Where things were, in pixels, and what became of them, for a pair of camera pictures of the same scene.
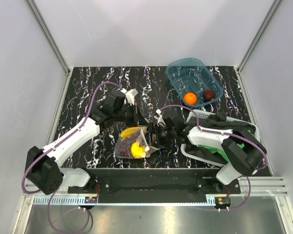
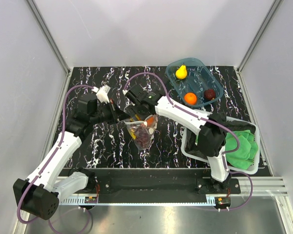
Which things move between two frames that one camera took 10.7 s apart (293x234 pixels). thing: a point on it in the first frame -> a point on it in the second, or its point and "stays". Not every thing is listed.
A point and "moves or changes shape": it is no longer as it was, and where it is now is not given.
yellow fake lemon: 137,151 -> 181,72
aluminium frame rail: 49,37 stays
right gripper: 154,129 -> 132,110
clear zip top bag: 133,143 moves or changes shape
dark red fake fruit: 208,95 stays
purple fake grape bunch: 125,146 -> 142,134
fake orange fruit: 190,98 stays
